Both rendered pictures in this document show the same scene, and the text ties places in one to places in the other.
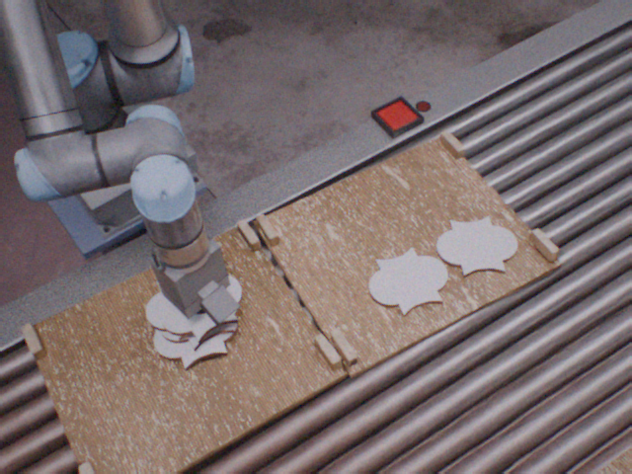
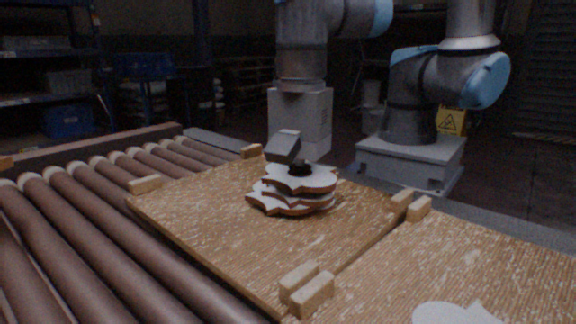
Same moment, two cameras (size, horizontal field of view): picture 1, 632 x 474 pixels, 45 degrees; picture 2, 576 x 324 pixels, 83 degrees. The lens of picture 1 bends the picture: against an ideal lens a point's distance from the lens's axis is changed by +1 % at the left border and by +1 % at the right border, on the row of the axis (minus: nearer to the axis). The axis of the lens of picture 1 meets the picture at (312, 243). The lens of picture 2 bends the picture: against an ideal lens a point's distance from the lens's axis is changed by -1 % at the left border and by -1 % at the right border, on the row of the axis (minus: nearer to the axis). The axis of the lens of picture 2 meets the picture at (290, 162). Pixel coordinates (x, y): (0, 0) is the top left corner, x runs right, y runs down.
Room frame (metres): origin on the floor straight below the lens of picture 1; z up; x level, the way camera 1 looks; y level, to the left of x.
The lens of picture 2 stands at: (0.43, -0.29, 1.21)
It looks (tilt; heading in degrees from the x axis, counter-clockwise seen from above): 21 degrees down; 69
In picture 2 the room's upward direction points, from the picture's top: straight up
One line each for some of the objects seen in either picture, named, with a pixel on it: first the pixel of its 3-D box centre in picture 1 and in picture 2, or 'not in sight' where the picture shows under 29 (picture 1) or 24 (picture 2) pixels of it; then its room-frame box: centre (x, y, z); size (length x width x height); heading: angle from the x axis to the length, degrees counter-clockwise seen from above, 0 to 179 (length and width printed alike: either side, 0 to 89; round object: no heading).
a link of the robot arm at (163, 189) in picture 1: (167, 199); (303, 8); (0.63, 0.18, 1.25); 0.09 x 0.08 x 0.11; 10
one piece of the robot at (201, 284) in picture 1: (197, 278); (292, 120); (0.61, 0.17, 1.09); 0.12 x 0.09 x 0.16; 41
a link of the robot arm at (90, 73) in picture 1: (77, 79); (416, 73); (1.02, 0.38, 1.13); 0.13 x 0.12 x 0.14; 100
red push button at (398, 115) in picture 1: (397, 118); not in sight; (1.07, -0.19, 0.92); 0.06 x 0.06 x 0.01; 29
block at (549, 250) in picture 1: (543, 244); not in sight; (0.72, -0.39, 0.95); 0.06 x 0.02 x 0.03; 25
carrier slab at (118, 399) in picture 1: (182, 353); (267, 202); (0.58, 0.23, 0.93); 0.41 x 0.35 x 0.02; 116
